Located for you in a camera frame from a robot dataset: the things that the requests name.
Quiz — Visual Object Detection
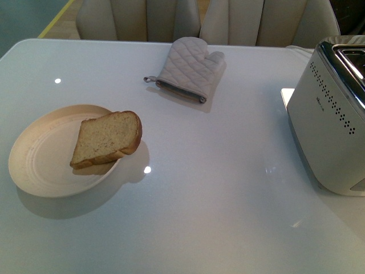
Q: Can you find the white chrome toaster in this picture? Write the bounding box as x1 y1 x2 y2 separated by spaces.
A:
287 35 364 196

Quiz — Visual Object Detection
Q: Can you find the slice of brown bread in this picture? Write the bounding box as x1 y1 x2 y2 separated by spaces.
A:
70 111 143 170

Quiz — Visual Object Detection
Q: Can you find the beige chair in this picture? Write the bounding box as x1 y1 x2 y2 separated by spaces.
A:
200 0 340 48
76 0 201 43

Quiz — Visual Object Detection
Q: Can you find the beige chair right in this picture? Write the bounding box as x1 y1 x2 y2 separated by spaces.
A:
200 0 340 48

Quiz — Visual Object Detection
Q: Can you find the round beige plate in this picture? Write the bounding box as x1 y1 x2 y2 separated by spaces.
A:
9 104 118 198

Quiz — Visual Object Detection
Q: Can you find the dark grey washing machine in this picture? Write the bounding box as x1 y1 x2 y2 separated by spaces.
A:
330 0 365 35

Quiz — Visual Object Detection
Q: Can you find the grey quilted oven mitt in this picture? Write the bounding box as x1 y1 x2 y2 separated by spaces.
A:
144 37 225 104

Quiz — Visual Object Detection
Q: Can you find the beige chair left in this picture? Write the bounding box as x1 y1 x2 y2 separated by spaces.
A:
76 0 201 43

